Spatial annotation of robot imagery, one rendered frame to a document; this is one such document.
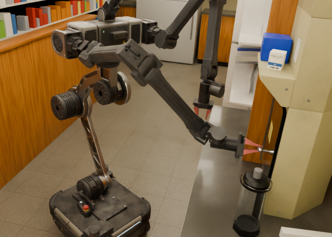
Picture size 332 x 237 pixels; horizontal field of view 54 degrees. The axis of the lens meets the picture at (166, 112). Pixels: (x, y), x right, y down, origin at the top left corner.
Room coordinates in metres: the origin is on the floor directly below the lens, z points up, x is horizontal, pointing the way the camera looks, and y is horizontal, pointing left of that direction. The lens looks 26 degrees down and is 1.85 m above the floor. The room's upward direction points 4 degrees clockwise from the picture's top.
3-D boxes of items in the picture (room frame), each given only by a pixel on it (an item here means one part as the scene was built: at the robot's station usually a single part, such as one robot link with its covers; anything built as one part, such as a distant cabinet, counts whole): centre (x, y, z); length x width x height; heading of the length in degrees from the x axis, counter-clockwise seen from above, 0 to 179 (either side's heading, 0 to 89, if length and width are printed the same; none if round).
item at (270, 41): (1.26, -0.41, 1.56); 0.10 x 0.10 x 0.09; 79
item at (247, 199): (0.93, -0.33, 1.06); 0.11 x 0.11 x 0.21
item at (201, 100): (1.53, -0.19, 1.21); 0.10 x 0.07 x 0.07; 79
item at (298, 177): (1.15, -0.57, 1.33); 0.32 x 0.25 x 0.77; 169
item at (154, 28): (1.84, 0.09, 1.45); 0.09 x 0.08 x 0.12; 138
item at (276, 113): (1.18, -0.44, 1.19); 0.30 x 0.01 x 0.40; 168
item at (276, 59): (1.14, -0.38, 1.54); 0.05 x 0.05 x 0.06; 64
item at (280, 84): (1.19, -0.39, 1.46); 0.32 x 0.11 x 0.10; 169
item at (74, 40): (1.47, 0.42, 1.45); 0.09 x 0.08 x 0.12; 138
